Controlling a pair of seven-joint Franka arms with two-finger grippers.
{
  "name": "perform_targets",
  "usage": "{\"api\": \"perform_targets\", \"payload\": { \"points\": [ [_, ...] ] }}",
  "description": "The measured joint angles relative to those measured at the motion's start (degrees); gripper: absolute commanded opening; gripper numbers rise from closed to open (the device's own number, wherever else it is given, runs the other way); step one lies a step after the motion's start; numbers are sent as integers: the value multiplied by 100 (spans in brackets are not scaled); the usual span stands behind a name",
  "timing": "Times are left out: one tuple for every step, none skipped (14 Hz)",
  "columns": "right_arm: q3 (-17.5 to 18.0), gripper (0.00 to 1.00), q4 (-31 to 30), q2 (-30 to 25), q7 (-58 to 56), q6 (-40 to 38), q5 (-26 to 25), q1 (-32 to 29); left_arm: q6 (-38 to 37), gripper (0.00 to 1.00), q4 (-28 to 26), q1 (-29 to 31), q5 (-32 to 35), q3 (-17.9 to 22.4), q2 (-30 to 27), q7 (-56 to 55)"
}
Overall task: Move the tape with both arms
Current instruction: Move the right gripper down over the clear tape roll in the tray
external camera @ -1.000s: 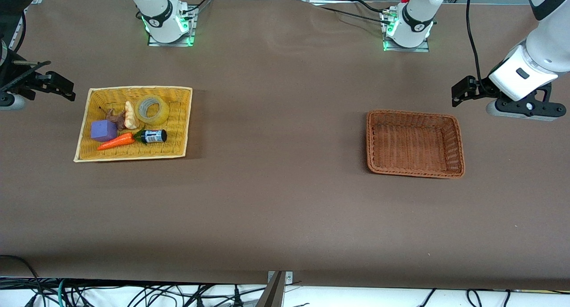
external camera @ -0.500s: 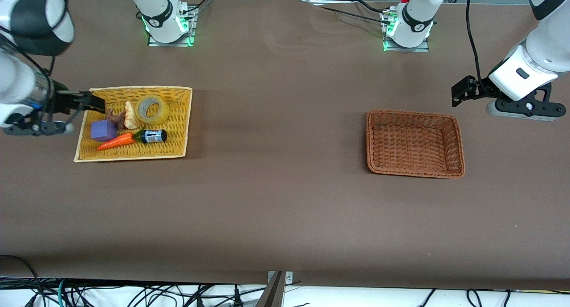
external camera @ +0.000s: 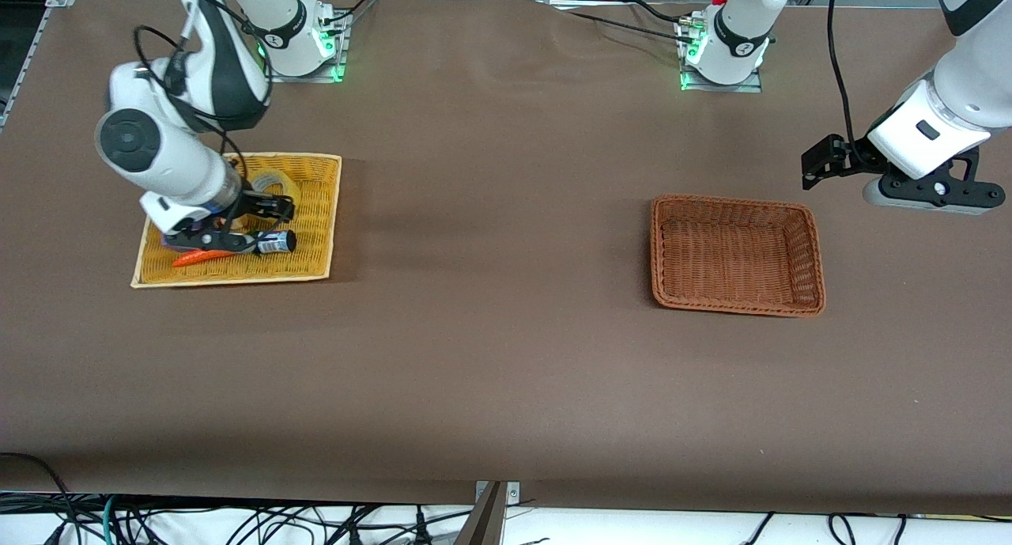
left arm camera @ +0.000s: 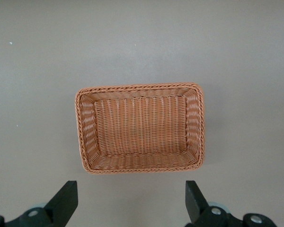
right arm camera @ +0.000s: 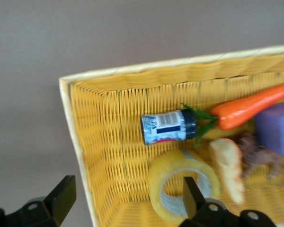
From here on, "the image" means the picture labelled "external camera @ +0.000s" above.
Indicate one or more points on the beige bread piece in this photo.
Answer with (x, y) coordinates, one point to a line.
(291, 183)

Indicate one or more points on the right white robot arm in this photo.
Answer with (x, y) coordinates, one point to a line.
(158, 153)

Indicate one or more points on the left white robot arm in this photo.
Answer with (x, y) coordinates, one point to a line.
(980, 78)

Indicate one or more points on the small can with black cap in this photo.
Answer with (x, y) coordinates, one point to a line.
(277, 243)

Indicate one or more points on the orange toy carrot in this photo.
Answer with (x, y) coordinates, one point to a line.
(202, 257)

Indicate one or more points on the yellow wicker basket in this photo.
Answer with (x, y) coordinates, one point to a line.
(308, 244)

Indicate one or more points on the brown wicker basket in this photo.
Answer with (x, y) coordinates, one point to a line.
(735, 252)

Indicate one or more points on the dark support beam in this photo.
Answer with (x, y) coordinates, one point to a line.
(482, 525)

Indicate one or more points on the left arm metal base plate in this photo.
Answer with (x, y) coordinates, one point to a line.
(719, 86)

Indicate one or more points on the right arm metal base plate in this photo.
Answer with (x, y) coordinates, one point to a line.
(308, 74)

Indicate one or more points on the metal table edge bracket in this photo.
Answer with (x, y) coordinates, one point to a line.
(514, 493)

